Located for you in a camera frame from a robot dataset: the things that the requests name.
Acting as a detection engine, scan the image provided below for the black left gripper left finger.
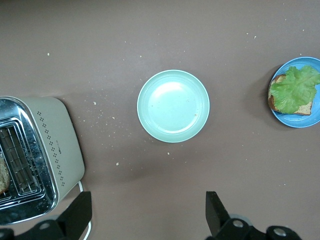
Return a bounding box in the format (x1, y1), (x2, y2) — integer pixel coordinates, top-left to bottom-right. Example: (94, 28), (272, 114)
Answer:
(14, 191), (93, 240)

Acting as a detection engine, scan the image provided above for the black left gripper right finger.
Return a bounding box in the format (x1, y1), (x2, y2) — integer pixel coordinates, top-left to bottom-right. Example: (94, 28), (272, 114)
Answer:
(205, 191), (303, 240)

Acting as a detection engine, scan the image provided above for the brown bread slice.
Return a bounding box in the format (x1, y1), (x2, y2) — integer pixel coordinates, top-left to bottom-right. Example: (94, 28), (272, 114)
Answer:
(268, 73), (314, 116)
(0, 156), (11, 196)

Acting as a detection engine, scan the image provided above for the green lettuce leaf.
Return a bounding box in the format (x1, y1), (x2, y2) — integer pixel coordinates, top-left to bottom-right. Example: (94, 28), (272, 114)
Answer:
(269, 64), (320, 115)

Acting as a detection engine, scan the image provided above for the mint green plate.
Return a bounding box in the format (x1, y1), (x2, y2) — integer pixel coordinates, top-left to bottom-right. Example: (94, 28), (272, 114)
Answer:
(136, 69), (211, 144)

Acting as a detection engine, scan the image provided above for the blue plate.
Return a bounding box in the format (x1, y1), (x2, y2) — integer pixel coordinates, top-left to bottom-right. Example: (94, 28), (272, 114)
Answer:
(270, 56), (320, 129)

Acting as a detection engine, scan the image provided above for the beige chrome toaster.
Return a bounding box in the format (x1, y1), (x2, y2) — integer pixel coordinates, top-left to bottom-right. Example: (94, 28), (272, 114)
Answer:
(0, 96), (86, 226)

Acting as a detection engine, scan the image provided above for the white toaster power cable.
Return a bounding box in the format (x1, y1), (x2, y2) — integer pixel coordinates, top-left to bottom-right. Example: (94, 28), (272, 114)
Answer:
(76, 179), (93, 240)

